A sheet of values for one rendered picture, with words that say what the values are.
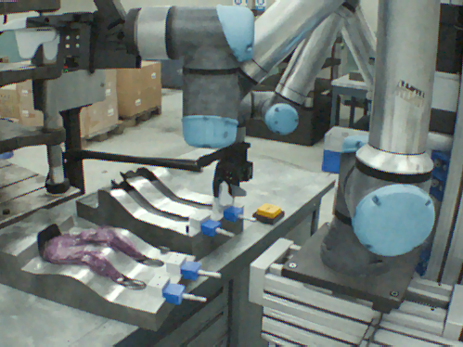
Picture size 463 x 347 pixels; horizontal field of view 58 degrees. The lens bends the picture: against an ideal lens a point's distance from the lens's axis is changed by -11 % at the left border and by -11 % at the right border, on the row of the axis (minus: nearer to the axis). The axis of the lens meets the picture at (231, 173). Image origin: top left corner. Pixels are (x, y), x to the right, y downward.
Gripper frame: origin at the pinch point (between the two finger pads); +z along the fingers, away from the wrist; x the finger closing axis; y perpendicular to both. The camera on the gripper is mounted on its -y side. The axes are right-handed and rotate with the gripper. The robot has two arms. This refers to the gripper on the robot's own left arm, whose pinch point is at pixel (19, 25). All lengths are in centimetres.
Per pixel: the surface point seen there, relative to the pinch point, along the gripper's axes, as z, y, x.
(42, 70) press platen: 43, 6, 87
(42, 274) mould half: 14, 55, 28
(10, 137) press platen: 55, 31, 83
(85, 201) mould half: 21, 50, 75
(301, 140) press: -71, 80, 451
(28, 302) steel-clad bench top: 19, 63, 27
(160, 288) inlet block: -16, 54, 28
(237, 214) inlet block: -30, 47, 65
